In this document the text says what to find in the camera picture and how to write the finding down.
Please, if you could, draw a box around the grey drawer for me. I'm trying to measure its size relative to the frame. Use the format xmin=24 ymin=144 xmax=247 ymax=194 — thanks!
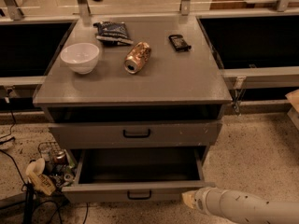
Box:
xmin=50 ymin=120 xmax=222 ymax=149
xmin=63 ymin=147 xmax=213 ymax=203

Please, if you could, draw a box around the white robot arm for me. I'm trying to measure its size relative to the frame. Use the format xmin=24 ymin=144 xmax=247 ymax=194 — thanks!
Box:
xmin=182 ymin=187 xmax=299 ymax=224

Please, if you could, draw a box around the grey top drawer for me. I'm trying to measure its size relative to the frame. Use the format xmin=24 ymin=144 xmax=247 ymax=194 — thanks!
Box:
xmin=50 ymin=120 xmax=222 ymax=149

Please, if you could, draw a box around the grey drawer cabinet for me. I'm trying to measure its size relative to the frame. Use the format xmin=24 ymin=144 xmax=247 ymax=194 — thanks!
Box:
xmin=33 ymin=15 xmax=234 ymax=166

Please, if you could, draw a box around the wooden box at right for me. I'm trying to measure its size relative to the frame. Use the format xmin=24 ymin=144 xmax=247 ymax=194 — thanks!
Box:
xmin=286 ymin=90 xmax=299 ymax=130

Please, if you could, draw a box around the gold soda can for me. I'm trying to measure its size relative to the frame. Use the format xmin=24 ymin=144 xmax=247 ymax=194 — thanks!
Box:
xmin=124 ymin=42 xmax=151 ymax=75

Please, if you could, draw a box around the yellow bottle on floor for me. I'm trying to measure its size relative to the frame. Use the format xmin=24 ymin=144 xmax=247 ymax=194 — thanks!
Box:
xmin=25 ymin=158 xmax=56 ymax=196

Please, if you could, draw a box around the black snack packet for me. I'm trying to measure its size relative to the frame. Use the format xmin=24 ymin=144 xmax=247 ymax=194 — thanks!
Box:
xmin=168 ymin=35 xmax=192 ymax=52

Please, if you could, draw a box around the white bowl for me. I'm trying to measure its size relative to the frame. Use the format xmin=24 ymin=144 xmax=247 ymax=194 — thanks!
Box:
xmin=60 ymin=43 xmax=100 ymax=75

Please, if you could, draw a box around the wire basket with clutter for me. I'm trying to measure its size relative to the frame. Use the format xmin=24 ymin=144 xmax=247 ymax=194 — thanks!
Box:
xmin=37 ymin=141 xmax=77 ymax=189

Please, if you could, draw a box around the black floor cable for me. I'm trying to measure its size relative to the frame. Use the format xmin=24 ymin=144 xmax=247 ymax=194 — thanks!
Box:
xmin=0 ymin=103 xmax=90 ymax=224

